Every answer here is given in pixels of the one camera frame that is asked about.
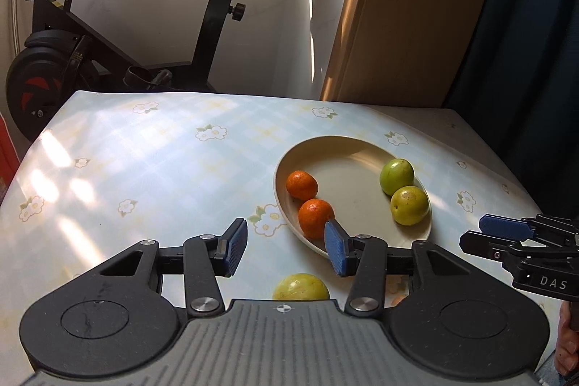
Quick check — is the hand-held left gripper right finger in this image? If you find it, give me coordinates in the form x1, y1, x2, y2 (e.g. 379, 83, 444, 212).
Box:
323, 219, 471, 318

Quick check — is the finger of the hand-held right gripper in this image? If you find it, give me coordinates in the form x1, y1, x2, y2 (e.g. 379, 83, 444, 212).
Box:
478, 213, 579, 244
459, 231, 579, 267

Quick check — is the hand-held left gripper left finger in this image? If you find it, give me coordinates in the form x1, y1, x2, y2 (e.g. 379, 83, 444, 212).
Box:
97, 218, 249, 317

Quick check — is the large yellow-green jujube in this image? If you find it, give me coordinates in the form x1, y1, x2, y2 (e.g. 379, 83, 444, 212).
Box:
272, 273, 330, 302

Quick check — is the beige oval plate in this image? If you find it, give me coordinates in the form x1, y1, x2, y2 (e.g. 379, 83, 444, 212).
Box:
272, 136, 434, 260

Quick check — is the person's right hand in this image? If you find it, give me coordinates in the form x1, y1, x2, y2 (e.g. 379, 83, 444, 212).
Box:
555, 305, 579, 375

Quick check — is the orange tangerine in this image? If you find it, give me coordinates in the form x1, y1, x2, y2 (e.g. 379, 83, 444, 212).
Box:
286, 170, 318, 200
298, 199, 336, 240

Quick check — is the green jujube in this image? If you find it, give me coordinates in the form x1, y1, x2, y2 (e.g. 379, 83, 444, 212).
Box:
390, 186, 430, 226
379, 158, 415, 197

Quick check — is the dark blue curtain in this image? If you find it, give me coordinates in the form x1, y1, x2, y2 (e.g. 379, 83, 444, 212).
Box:
445, 0, 579, 219

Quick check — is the black exercise bike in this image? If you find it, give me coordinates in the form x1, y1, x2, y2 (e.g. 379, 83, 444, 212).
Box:
0, 0, 303, 143

